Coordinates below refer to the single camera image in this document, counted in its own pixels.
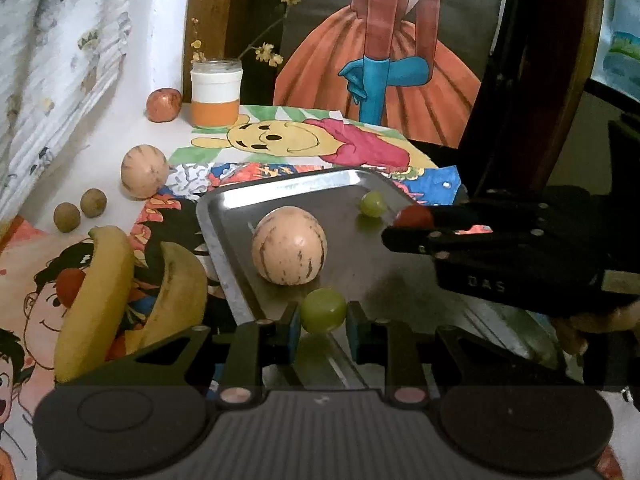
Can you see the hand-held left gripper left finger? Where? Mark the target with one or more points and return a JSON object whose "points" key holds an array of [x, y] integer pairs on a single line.
{"points": [[291, 334]]}

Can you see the small green grape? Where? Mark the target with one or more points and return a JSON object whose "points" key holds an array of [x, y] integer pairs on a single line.
{"points": [[373, 204]]}

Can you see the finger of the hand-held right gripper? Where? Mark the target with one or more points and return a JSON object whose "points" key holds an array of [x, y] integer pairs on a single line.
{"points": [[450, 242], [490, 212]]}

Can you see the large green grape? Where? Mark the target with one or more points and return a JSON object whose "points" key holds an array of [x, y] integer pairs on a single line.
{"points": [[323, 311]]}

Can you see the yellow banana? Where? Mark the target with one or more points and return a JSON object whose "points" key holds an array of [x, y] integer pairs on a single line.
{"points": [[177, 290], [97, 300]]}

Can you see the brown longan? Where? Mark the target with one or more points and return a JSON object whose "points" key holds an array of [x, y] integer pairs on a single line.
{"points": [[67, 217], [93, 203]]}

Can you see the colourful cartoon drawing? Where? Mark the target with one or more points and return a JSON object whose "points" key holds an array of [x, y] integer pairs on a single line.
{"points": [[240, 172]]}

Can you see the person's right hand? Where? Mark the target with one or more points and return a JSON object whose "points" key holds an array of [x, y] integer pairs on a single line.
{"points": [[572, 330]]}

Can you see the orange dress wall poster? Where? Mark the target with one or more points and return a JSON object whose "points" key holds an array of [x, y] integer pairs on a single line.
{"points": [[400, 60]]}

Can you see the red cherry tomato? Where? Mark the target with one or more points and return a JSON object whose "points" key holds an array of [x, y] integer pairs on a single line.
{"points": [[411, 217], [67, 285]]}

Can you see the yellow flower twig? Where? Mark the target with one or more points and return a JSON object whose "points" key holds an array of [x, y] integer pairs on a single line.
{"points": [[267, 52]]}

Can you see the red apple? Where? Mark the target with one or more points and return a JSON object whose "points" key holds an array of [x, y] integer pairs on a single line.
{"points": [[163, 105]]}

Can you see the metal tray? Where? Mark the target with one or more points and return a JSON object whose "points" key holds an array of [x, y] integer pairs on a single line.
{"points": [[360, 265]]}

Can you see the blue and green painting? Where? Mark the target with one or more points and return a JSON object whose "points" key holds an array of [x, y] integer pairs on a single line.
{"points": [[617, 45]]}

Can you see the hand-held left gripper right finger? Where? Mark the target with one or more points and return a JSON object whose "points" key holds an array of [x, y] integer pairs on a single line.
{"points": [[356, 336]]}

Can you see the dark wooden frame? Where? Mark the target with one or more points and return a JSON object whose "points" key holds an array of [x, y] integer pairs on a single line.
{"points": [[545, 60]]}

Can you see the yellow bear drawing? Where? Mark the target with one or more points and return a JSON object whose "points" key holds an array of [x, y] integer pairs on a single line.
{"points": [[280, 137]]}

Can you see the brown wooden post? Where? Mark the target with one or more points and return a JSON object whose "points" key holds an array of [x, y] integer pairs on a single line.
{"points": [[212, 10]]}

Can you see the striped tan melon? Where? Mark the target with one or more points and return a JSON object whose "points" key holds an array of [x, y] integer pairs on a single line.
{"points": [[144, 171], [290, 247]]}

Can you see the white and orange jar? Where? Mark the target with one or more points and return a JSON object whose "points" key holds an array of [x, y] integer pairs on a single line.
{"points": [[216, 92]]}

